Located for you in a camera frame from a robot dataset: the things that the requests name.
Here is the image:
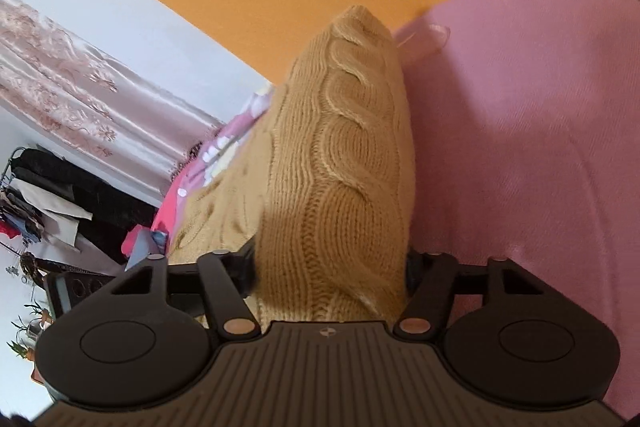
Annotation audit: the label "tan cable-knit sweater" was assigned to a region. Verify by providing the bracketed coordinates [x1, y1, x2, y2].
[168, 5, 416, 325]

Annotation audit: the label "red pink clothes pile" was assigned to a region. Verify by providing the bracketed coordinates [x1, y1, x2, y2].
[122, 225, 168, 271]

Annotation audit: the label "dark hanging clothes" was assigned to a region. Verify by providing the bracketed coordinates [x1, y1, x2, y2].
[11, 148, 155, 274]

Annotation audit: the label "black clothes rack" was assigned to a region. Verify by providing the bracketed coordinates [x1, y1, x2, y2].
[0, 145, 61, 308]

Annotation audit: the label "potted green plant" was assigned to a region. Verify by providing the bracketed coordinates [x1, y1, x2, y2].
[5, 250, 54, 383]

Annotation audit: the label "pink printed bed sheet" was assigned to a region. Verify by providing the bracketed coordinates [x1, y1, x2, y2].
[150, 0, 640, 423]

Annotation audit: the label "pink floral curtain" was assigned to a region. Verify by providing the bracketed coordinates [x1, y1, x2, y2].
[1, 0, 222, 199]

